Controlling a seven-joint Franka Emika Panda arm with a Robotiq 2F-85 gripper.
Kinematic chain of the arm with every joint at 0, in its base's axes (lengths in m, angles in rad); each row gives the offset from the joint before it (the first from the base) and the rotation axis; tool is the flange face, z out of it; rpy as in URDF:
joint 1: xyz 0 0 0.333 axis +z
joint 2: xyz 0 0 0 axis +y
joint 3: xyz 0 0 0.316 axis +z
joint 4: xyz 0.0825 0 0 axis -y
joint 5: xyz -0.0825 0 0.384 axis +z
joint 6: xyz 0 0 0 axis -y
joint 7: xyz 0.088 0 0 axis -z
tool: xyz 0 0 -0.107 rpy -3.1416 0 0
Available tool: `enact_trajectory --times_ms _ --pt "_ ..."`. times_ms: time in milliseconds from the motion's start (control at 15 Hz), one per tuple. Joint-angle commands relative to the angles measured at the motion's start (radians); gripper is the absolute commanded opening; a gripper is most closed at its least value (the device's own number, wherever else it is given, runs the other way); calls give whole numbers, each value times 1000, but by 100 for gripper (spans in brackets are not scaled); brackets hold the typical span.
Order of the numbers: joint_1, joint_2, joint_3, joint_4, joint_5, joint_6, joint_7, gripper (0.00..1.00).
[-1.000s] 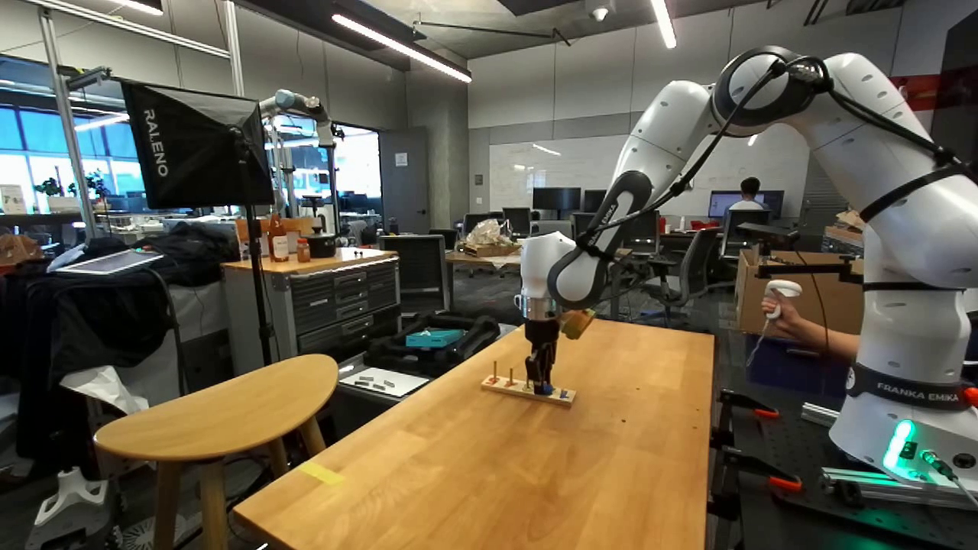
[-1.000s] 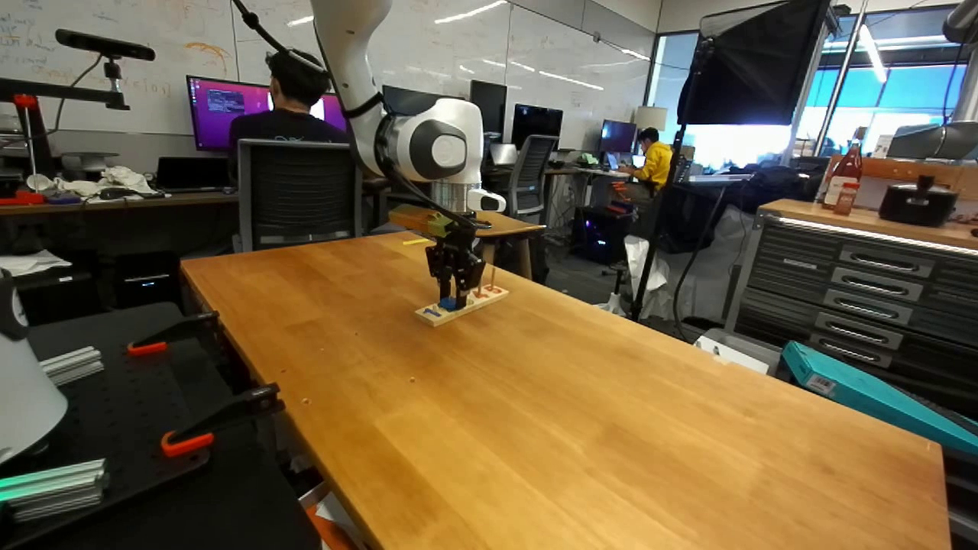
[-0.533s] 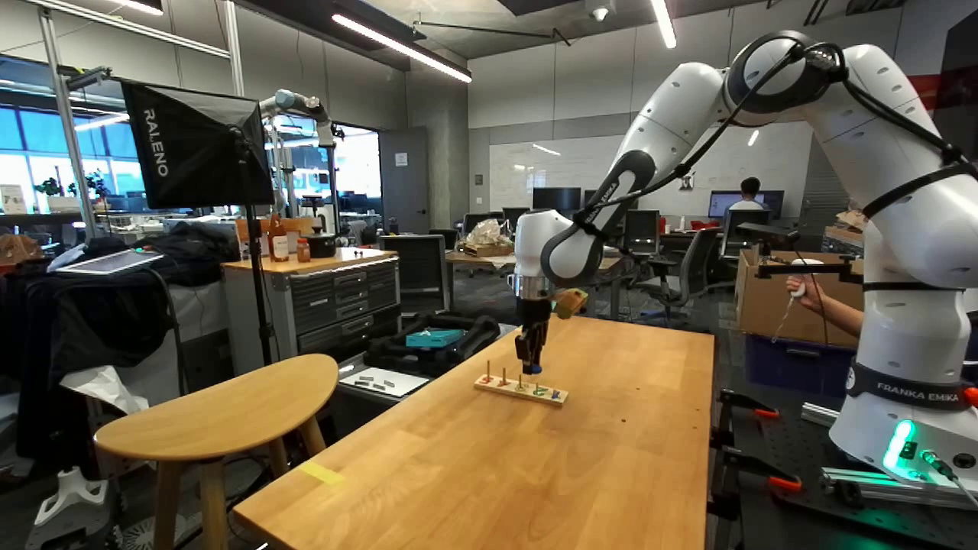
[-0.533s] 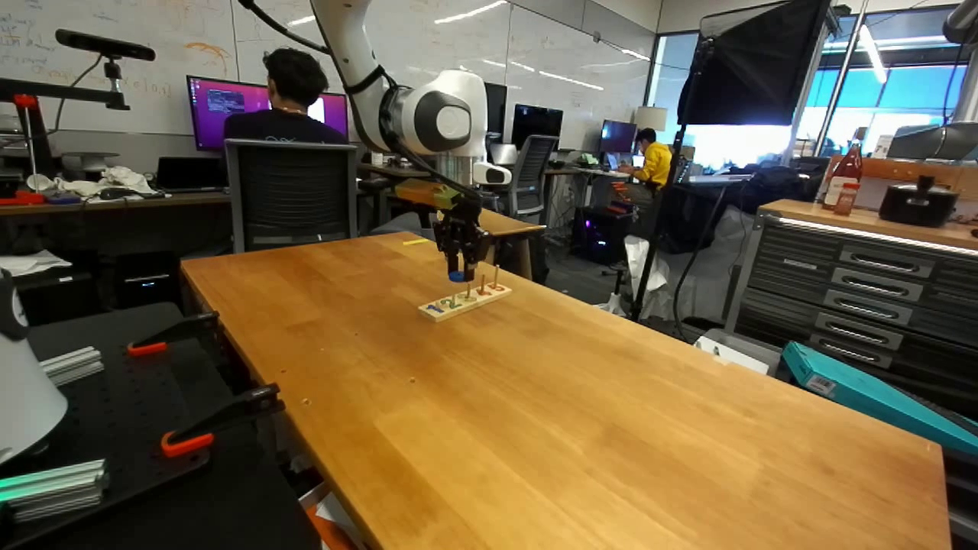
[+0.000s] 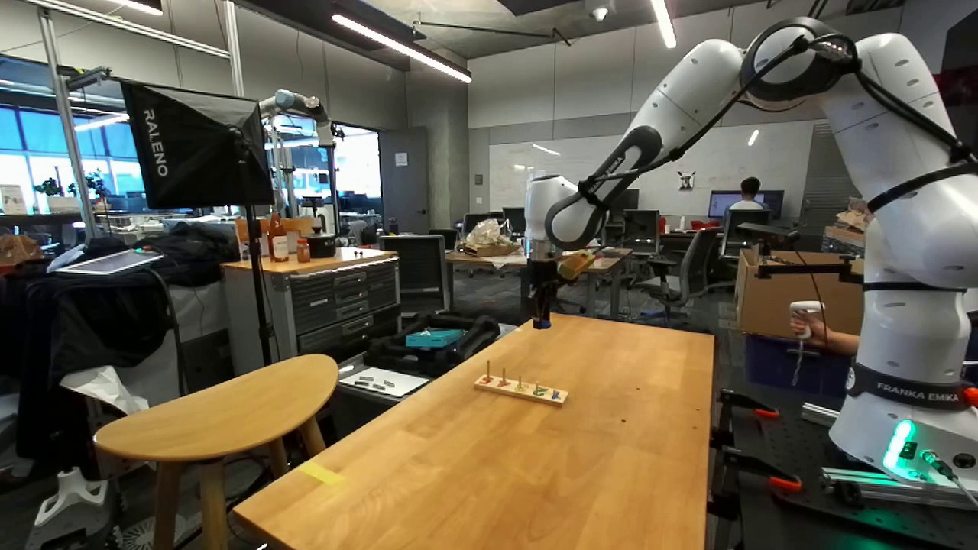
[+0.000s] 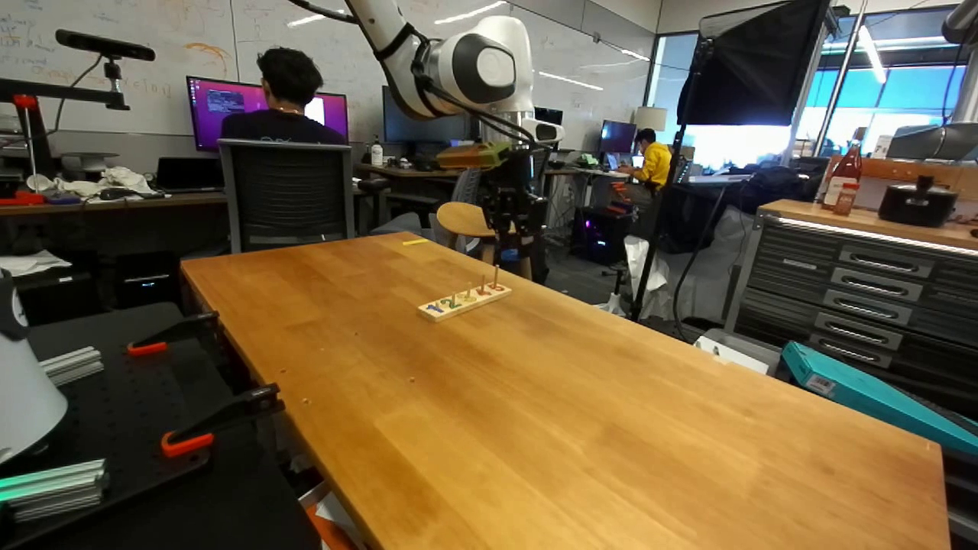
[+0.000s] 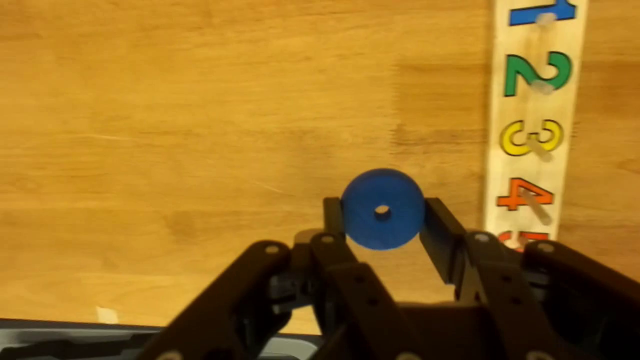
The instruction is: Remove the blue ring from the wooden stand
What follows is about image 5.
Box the long ceiling light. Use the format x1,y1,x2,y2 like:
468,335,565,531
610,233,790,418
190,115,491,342
327,11,478,90

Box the white plastic foot piece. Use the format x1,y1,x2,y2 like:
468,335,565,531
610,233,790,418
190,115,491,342
21,466,112,550

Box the black photo softbox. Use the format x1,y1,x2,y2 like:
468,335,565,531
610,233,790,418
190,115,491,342
116,79,279,214

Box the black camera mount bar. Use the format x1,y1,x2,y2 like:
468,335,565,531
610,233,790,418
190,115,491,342
735,221,870,292

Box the silver laptop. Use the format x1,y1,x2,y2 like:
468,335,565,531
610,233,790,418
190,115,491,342
46,244,168,277

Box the grey office chair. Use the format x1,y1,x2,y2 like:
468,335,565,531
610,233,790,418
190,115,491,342
644,228,729,312

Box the yellow tape strip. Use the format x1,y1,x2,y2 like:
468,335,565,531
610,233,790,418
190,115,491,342
299,461,353,492

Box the short ceiling light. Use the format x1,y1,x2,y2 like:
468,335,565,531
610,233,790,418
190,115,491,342
647,0,683,53

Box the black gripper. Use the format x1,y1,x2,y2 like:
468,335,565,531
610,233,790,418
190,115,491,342
526,254,565,335

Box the crumpled plastic bag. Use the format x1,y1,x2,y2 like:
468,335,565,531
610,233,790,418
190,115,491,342
457,217,526,261

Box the wall whiteboard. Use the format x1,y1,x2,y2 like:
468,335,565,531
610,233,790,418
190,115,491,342
484,135,636,214

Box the black bag with teal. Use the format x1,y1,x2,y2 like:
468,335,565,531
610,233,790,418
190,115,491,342
364,310,504,380

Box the person's forearm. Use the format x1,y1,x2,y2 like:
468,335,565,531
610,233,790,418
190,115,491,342
827,325,865,361

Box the red handled clamp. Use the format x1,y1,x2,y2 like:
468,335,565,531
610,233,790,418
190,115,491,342
709,443,810,505
715,388,785,428

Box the wooden peg stand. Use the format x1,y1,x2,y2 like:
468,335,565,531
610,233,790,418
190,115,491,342
470,361,575,410

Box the blue lit computer monitor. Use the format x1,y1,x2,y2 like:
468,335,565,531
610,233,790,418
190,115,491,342
707,187,790,228

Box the round wooden side table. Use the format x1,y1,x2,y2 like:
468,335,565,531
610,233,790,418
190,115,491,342
93,352,344,550

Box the seated person in background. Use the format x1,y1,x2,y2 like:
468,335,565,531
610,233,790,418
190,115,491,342
729,176,771,217

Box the blue storage bin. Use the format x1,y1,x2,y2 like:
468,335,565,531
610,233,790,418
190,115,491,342
742,335,858,403

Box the white handheld controller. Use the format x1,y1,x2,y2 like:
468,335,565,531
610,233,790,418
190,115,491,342
785,297,827,392

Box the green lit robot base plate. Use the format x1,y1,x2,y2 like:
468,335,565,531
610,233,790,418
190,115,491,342
816,458,978,516

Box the orange boxes on cabinet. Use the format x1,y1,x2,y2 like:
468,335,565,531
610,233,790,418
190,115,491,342
237,214,321,265

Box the black cloth pile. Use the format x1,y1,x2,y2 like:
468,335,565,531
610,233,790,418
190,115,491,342
0,222,238,472

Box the grey door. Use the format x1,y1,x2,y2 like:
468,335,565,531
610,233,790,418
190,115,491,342
383,129,433,235

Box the wooden office table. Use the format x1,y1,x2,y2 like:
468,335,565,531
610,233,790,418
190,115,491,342
443,243,636,321

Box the grey drawer cabinet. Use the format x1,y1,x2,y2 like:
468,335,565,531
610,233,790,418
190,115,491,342
221,244,404,377

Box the black light stand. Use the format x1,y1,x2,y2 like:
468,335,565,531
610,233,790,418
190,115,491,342
243,202,280,371

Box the brown cardboard box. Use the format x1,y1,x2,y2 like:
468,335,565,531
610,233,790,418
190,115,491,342
735,244,870,352

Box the person's hand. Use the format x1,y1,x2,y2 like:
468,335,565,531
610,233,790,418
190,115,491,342
801,317,835,352

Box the metal support pole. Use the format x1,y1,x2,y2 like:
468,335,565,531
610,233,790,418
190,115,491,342
34,7,101,244

